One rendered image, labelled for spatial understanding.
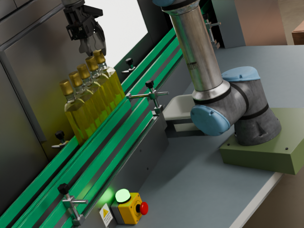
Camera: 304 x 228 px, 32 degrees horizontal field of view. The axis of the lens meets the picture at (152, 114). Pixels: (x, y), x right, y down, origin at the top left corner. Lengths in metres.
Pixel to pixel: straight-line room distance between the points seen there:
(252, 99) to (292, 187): 1.29
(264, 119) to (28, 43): 0.81
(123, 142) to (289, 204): 1.23
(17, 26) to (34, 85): 0.20
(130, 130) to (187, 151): 0.24
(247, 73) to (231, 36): 1.05
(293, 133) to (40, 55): 0.87
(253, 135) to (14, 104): 0.77
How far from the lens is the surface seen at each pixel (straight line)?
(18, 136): 1.80
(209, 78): 1.53
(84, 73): 1.83
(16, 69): 1.77
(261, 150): 1.67
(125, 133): 1.78
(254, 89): 1.66
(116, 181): 1.69
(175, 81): 2.30
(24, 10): 1.86
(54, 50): 1.93
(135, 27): 2.42
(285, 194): 2.84
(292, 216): 2.70
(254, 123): 1.69
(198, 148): 1.92
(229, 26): 2.66
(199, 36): 1.49
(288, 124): 1.77
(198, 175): 1.78
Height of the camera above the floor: 1.70
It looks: 25 degrees down
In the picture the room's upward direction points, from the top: 20 degrees counter-clockwise
